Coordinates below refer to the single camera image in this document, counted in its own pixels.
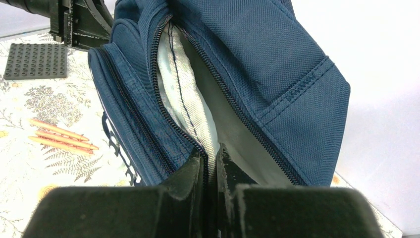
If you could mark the orange pen upper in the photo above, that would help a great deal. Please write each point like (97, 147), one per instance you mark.
(57, 129)

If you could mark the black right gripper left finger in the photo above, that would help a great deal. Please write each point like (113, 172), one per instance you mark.
(171, 209)

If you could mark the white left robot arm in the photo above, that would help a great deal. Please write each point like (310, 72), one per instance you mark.
(38, 7)

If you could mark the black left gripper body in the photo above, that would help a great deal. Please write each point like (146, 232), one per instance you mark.
(61, 20)

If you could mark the navy blue backpack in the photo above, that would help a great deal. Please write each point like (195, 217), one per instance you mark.
(183, 76)

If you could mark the grey studded building baseplate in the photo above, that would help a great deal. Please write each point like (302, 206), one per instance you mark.
(36, 61)

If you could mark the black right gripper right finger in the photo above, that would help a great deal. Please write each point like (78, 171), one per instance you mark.
(249, 210)

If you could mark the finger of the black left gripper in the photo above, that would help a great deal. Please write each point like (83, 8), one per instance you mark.
(91, 24)

